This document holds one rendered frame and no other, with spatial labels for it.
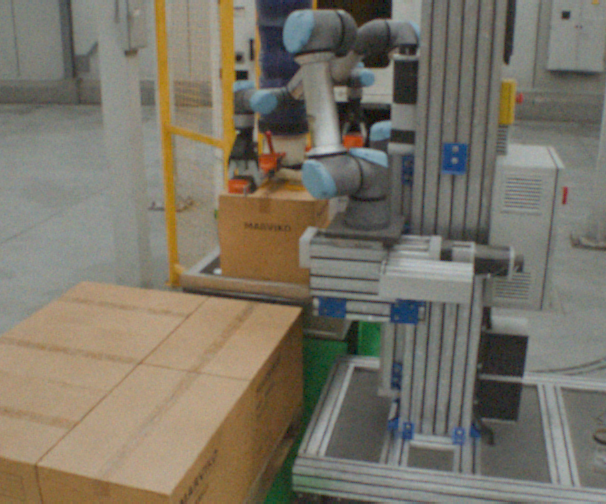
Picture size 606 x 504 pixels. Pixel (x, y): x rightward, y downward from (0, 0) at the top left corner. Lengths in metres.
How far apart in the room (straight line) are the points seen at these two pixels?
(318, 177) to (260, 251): 0.94
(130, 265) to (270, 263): 1.27
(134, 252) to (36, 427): 1.92
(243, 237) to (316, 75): 1.04
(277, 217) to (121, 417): 1.09
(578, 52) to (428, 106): 9.07
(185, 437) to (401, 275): 0.76
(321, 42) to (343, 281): 0.72
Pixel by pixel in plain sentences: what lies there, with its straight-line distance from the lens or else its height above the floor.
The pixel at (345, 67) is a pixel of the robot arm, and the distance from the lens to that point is 2.98.
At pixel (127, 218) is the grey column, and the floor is 0.59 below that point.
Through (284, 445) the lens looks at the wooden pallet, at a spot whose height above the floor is 0.02.
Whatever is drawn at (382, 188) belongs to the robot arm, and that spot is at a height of 1.16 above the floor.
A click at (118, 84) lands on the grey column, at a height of 1.30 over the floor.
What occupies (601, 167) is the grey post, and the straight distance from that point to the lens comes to 5.52.
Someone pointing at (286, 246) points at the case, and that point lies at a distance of 2.89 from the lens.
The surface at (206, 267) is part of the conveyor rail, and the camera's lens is 3.17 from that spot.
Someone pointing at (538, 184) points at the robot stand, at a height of 1.18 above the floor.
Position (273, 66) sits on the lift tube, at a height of 1.44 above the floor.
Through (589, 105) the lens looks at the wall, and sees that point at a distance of 11.51.
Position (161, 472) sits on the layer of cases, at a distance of 1.96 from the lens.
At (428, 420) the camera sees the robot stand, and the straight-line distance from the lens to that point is 2.64.
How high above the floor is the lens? 1.70
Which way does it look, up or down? 20 degrees down
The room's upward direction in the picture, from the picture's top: straight up
